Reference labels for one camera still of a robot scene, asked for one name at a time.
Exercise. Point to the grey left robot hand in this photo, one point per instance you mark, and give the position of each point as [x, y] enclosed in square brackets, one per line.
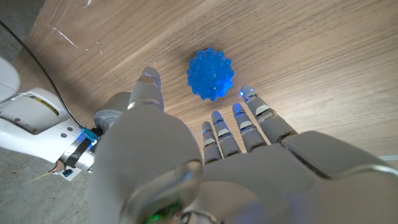
[155, 149]

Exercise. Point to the blue spiky stress ball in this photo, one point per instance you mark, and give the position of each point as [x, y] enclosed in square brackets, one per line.
[210, 74]

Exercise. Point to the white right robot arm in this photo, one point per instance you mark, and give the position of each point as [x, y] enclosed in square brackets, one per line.
[37, 130]

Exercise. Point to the white wrist tag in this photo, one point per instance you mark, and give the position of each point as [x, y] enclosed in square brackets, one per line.
[69, 174]

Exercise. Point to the grey duct tape roll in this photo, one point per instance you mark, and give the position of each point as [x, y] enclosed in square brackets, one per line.
[107, 116]

